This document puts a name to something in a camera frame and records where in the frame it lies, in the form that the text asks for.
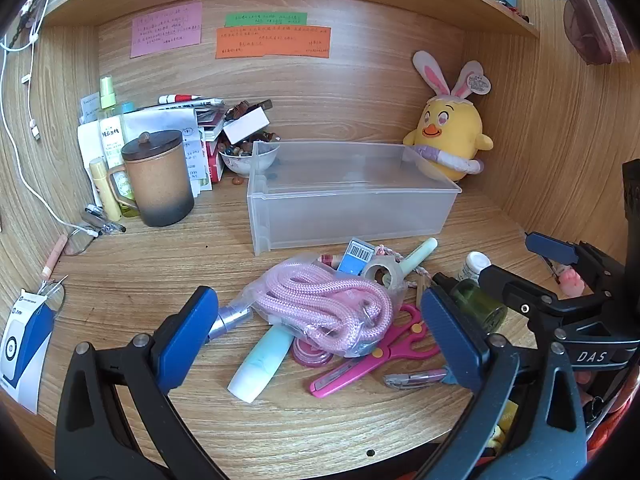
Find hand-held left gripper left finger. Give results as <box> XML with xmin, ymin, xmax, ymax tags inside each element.
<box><xmin>54</xmin><ymin>285</ymin><xmax>221</xmax><ymax>480</ymax></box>

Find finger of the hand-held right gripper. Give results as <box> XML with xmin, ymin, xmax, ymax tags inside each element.
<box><xmin>478</xmin><ymin>264</ymin><xmax>609</xmax><ymax>334</ymax></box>
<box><xmin>525</xmin><ymin>232</ymin><xmax>627</xmax><ymax>297</ymax></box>

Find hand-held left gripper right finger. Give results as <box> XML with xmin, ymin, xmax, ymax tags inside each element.
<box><xmin>415</xmin><ymin>272</ymin><xmax>588</xmax><ymax>480</ymax></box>

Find dark green bottle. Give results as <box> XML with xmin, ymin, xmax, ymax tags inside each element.
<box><xmin>447</xmin><ymin>277</ymin><xmax>508</xmax><ymax>335</ymax></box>

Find silver cylindrical tube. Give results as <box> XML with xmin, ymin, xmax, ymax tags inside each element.
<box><xmin>207</xmin><ymin>302</ymin><xmax>253</xmax><ymax>341</ymax></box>

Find small white bottle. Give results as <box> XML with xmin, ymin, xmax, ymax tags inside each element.
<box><xmin>457</xmin><ymin>251</ymin><xmax>492</xmax><ymax>283</ymax></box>

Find light blue tube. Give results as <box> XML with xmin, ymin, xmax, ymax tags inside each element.
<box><xmin>227</xmin><ymin>325</ymin><xmax>296</xmax><ymax>403</ymax></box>

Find clear tape roll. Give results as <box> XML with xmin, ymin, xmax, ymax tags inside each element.
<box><xmin>361</xmin><ymin>258</ymin><xmax>408</xmax><ymax>301</ymax></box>

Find light green pen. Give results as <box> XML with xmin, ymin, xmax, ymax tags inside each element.
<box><xmin>400</xmin><ymin>237</ymin><xmax>439</xmax><ymax>278</ymax></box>

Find pink rope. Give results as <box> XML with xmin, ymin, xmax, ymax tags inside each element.
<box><xmin>240</xmin><ymin>255</ymin><xmax>408</xmax><ymax>358</ymax></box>

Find clear plastic storage bin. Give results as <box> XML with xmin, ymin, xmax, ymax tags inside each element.
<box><xmin>246</xmin><ymin>141</ymin><xmax>462</xmax><ymax>257</ymax></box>

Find pink cat paw trinket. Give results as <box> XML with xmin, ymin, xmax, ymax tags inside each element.
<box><xmin>560</xmin><ymin>269</ymin><xmax>586</xmax><ymax>297</ymax></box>

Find orange printed clothing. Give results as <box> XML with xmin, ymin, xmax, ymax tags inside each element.
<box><xmin>582</xmin><ymin>385</ymin><xmax>640</xmax><ymax>461</ymax></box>

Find pink scissors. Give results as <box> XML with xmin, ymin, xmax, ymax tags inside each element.
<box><xmin>309</xmin><ymin>304</ymin><xmax>441</xmax><ymax>399</ymax></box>

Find blue card pack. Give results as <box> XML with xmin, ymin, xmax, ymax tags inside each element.
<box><xmin>336</xmin><ymin>237</ymin><xmax>376</xmax><ymax>277</ymax></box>

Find pink round compact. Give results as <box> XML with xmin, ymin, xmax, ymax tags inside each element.
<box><xmin>292</xmin><ymin>335</ymin><xmax>333</xmax><ymax>367</ymax></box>

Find black pen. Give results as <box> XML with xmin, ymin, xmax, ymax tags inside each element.
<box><xmin>82</xmin><ymin>204</ymin><xmax>127</xmax><ymax>235</ymax></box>

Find brown lidded ceramic mug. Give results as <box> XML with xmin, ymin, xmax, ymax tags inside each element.
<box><xmin>109</xmin><ymin>130</ymin><xmax>196</xmax><ymax>227</ymax></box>

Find pink pen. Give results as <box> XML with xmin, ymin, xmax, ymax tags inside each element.
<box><xmin>42</xmin><ymin>234</ymin><xmax>68</xmax><ymax>278</ymax></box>

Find yellow chick plush toy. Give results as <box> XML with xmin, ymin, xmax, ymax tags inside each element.
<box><xmin>402</xmin><ymin>50</ymin><xmax>494</xmax><ymax>182</ymax></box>

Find blue and white box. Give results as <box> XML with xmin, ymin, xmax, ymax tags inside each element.
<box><xmin>0</xmin><ymin>287</ymin><xmax>55</xmax><ymax>415</ymax></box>

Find pale yellow lip balm stick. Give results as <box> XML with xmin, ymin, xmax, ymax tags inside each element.
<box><xmin>89</xmin><ymin>156</ymin><xmax>122</xmax><ymax>222</ymax></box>

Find white bowl of beads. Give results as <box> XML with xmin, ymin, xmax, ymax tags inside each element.
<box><xmin>218</xmin><ymin>140</ymin><xmax>281</xmax><ymax>177</ymax></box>

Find small white box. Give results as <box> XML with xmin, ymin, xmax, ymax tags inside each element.
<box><xmin>222</xmin><ymin>107</ymin><xmax>270</xmax><ymax>147</ymax></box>

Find stack of papers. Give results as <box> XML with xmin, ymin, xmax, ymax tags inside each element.
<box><xmin>77</xmin><ymin>97</ymin><xmax>226</xmax><ymax>198</ymax></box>

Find pale green spray bottle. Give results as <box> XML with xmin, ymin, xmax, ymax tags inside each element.
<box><xmin>97</xmin><ymin>76</ymin><xmax>128</xmax><ymax>218</ymax></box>

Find dark red cloth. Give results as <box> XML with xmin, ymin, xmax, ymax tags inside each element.
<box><xmin>562</xmin><ymin>0</ymin><xmax>631</xmax><ymax>66</ymax></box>

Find orange sticky note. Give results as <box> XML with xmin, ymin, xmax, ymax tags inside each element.
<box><xmin>216</xmin><ymin>25</ymin><xmax>332</xmax><ymax>60</ymax></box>

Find pink sticky note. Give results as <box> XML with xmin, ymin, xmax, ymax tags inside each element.
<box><xmin>131</xmin><ymin>2</ymin><xmax>202</xmax><ymax>59</ymax></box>

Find green sticky note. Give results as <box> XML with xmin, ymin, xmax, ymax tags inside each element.
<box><xmin>224</xmin><ymin>12</ymin><xmax>308</xmax><ymax>27</ymax></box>

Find thin frame eyeglasses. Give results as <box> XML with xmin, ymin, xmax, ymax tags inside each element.
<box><xmin>36</xmin><ymin>226</ymin><xmax>99</xmax><ymax>322</ymax></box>

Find white charging cable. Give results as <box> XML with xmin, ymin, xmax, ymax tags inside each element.
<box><xmin>0</xmin><ymin>0</ymin><xmax>101</xmax><ymax>238</ymax></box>

